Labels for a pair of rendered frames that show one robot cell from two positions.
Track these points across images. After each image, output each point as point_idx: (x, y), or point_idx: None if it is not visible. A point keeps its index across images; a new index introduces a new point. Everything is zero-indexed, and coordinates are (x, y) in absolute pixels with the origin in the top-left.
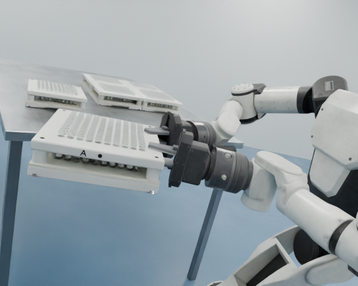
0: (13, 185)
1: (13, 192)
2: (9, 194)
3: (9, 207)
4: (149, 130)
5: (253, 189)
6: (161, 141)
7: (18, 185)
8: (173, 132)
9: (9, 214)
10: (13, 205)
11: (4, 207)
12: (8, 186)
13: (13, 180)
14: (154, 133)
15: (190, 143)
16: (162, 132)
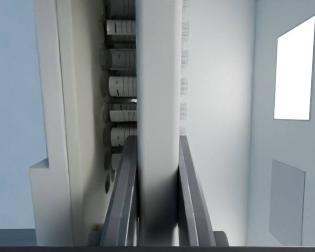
0: (28, 235)
1: (18, 236)
2: (18, 232)
3: (0, 233)
4: (189, 139)
5: None
6: (131, 223)
7: (25, 241)
8: (238, 247)
9: None
10: None
11: (3, 229)
12: (30, 230)
13: (34, 235)
14: (181, 154)
15: None
16: (198, 191)
